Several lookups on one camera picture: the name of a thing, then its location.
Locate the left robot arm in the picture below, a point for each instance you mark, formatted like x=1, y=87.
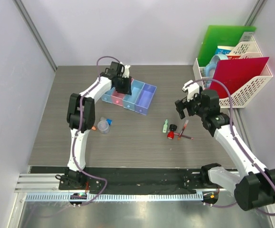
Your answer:
x=81, y=118

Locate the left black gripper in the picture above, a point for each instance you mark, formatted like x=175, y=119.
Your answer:
x=128, y=89

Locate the purple drawer box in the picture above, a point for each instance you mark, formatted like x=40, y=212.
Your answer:
x=145, y=98

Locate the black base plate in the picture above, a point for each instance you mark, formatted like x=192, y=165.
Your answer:
x=128, y=181

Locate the magenta folder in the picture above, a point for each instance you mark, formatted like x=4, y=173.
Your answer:
x=236, y=72

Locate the light blue drawer box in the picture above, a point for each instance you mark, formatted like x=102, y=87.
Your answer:
x=106, y=97

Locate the blue white book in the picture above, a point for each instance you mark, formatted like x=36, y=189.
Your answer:
x=224, y=50

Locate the blue tape roll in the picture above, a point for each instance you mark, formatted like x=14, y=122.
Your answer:
x=213, y=64

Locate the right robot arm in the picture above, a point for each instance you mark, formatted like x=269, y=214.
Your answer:
x=254, y=187

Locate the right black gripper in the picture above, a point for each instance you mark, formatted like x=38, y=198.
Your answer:
x=181, y=104

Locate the green folder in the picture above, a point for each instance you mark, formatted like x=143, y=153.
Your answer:
x=220, y=35

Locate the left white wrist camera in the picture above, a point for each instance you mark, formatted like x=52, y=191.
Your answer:
x=126, y=71

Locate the green correction tape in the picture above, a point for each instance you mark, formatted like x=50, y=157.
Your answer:
x=165, y=126

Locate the red ink bottle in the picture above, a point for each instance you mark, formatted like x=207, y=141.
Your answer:
x=172, y=129

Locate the clear paper clip jar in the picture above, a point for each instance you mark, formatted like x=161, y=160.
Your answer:
x=103, y=127

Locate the pink drawer box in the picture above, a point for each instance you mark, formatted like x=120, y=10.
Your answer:
x=117, y=98

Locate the red white book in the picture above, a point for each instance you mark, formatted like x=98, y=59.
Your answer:
x=230, y=57

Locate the slotted cable duct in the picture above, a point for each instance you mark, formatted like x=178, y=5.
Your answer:
x=78, y=197

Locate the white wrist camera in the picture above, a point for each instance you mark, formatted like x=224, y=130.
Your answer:
x=191, y=88
x=126, y=71

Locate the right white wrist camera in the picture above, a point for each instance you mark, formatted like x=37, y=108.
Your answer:
x=191, y=88

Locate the dark red pen refill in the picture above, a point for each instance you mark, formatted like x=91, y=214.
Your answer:
x=184, y=136

